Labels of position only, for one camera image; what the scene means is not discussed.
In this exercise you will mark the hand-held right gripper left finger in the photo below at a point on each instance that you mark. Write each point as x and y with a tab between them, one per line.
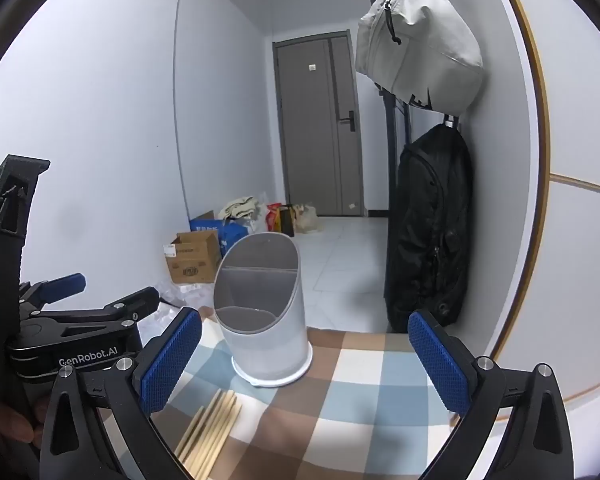
172	360

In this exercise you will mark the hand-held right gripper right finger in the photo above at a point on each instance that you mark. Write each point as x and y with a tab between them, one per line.
437	365

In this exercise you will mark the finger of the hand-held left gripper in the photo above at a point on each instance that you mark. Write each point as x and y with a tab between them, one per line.
130	305
67	283

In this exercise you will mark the bunch of wooden chopsticks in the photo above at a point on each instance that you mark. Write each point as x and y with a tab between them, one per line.
215	425

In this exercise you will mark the white grey utensil holder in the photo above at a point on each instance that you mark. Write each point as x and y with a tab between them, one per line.
270	345

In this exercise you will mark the person's left hand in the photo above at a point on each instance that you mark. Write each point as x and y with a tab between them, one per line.
7	427

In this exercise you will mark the grey plastic mailer bags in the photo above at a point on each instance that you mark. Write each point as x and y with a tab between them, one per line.
172	310

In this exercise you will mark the brown cardboard box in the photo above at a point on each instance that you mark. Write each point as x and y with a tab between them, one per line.
195	260

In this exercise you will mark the checkered tablecloth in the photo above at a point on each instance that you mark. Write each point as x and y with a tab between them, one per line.
330	385

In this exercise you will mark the blue cardboard box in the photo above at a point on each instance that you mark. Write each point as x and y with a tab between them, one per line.
230	236

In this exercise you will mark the black backpack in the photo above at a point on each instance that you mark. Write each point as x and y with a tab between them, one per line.
430	235

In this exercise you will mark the beige cloth tote bag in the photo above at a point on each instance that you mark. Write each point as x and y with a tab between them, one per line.
240	207

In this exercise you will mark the red bag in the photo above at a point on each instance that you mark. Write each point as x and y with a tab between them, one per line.
272	215

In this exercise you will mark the white wardrobe with wood trim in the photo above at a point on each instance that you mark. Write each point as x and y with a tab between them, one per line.
580	260

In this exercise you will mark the yellow black box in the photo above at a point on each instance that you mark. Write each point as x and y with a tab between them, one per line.
287	220

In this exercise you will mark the white plastic bag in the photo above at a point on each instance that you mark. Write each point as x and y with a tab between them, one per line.
309	219

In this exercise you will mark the grey door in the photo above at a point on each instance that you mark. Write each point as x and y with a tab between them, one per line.
310	135

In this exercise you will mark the light grey backpack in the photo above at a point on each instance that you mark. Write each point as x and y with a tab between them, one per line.
420	45

